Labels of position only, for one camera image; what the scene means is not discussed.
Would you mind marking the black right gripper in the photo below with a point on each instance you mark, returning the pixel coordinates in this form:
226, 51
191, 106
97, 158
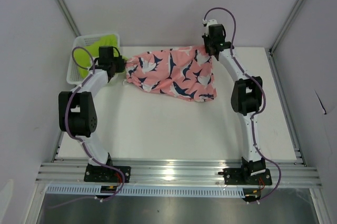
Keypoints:
205, 39

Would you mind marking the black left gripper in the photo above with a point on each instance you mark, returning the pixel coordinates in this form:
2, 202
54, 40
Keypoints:
121, 63

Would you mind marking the pink shark print shorts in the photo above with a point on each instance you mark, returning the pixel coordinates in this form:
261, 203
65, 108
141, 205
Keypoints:
185, 73

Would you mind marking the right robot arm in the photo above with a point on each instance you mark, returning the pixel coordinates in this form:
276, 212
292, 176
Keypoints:
247, 94

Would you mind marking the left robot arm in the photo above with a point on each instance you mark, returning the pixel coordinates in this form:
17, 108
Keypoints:
76, 110

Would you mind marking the lime green shorts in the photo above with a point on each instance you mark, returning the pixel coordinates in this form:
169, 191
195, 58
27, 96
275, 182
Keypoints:
84, 57

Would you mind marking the white plastic basket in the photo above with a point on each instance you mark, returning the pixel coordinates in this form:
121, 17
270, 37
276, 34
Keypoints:
73, 76

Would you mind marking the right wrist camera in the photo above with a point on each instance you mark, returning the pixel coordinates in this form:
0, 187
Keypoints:
209, 22

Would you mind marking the left aluminium frame post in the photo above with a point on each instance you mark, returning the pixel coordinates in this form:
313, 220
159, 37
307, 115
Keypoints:
68, 17

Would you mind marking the aluminium frame post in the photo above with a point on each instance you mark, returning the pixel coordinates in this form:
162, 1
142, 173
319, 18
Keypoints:
294, 12
68, 17

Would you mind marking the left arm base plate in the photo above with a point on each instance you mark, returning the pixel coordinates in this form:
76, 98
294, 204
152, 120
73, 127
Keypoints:
102, 174

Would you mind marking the right aluminium frame post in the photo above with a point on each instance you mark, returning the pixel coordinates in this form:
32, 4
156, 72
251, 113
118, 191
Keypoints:
294, 12

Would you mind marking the aluminium mounting rail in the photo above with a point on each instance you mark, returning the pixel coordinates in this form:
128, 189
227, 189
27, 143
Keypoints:
177, 173

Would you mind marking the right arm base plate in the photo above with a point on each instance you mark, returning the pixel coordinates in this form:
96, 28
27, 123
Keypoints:
237, 176

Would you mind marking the white slotted cable duct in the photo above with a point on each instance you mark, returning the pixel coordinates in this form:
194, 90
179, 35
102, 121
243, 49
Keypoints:
150, 191

